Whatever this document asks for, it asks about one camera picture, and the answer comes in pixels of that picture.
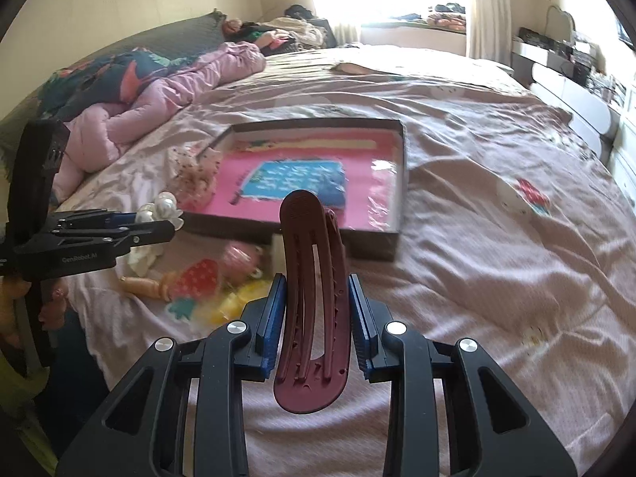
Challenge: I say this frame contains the dark floral quilt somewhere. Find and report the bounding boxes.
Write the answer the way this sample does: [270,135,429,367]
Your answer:
[35,52,200,120]

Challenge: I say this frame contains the white sheer curtain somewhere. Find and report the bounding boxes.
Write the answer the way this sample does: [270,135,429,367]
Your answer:
[303,0,363,45]

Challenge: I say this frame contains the cream curtain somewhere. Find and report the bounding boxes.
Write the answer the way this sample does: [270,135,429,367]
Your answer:
[467,0,512,60]

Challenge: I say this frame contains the white earring card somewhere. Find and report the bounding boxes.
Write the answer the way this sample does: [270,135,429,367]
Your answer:
[270,233,285,279]

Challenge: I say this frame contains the orange spiral hair tie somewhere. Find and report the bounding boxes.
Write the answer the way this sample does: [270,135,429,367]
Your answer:
[122,275,175,301]

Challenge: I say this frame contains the pile of clothes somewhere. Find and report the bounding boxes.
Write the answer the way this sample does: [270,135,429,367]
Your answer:
[221,5,334,55]

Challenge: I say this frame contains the wall television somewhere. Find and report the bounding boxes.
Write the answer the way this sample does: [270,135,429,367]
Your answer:
[616,10,636,50]

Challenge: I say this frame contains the pink quilt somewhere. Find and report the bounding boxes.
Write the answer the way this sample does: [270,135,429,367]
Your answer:
[50,42,266,204]

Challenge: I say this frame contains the maroon hair clip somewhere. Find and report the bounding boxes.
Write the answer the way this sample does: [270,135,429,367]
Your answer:
[273,190,351,415]

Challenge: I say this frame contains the heart-shaped mirror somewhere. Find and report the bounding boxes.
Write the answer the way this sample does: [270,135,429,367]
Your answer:
[547,5,577,35]

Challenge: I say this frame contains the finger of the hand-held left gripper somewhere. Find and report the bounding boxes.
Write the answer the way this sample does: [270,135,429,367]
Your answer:
[99,221,176,255]
[47,209,150,234]

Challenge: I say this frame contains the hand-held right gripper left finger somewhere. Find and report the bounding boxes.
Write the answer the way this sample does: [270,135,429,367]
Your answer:
[54,274,289,477]

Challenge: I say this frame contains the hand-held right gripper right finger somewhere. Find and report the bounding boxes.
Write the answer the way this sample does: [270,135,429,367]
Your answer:
[348,273,580,477]

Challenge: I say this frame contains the shallow cardboard box pink inside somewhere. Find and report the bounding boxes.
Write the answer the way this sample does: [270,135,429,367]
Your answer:
[171,118,409,262]

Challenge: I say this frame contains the cream claw hair clip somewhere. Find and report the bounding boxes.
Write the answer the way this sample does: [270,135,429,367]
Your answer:
[124,246,162,276]

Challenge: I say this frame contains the bag of yellow rings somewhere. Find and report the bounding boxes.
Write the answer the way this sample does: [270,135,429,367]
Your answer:
[206,278,271,324]

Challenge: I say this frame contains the person's left hand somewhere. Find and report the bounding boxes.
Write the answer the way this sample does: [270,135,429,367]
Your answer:
[0,278,68,353]

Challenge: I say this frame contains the clothes on window seat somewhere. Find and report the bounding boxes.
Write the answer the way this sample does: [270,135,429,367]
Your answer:
[425,4,468,31]

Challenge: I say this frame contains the white drawer cabinet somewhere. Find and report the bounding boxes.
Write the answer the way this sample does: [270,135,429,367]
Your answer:
[609,84,636,204]

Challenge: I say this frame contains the white pearl bow hair clip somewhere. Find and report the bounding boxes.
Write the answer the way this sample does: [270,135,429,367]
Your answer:
[136,194,186,232]

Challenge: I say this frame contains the row of cosmetics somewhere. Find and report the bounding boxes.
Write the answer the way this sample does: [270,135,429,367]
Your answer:
[519,27,632,105]

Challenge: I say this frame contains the blue booklet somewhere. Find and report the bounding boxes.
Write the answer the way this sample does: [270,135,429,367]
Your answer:
[231,159,347,209]

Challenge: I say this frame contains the dotted lace bow hair tie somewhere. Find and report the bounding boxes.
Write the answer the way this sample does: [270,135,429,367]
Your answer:
[166,142,224,209]

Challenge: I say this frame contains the red strawberry hair clip card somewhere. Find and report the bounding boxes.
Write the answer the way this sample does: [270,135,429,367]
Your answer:
[164,257,222,321]

